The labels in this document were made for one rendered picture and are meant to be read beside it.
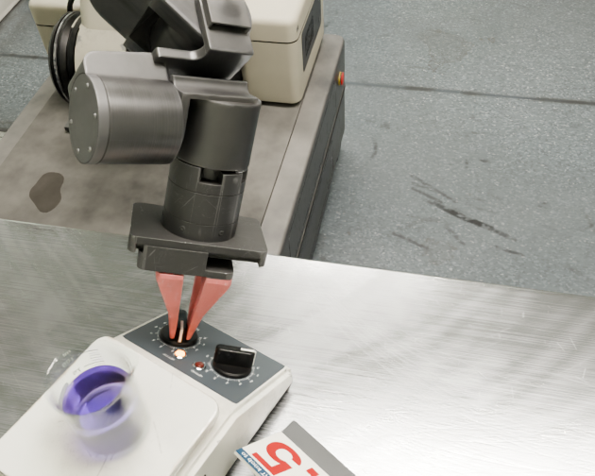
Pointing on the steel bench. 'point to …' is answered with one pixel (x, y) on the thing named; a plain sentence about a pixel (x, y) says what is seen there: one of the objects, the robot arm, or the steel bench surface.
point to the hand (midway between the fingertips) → (180, 326)
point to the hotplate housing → (211, 450)
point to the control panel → (209, 337)
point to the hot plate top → (183, 434)
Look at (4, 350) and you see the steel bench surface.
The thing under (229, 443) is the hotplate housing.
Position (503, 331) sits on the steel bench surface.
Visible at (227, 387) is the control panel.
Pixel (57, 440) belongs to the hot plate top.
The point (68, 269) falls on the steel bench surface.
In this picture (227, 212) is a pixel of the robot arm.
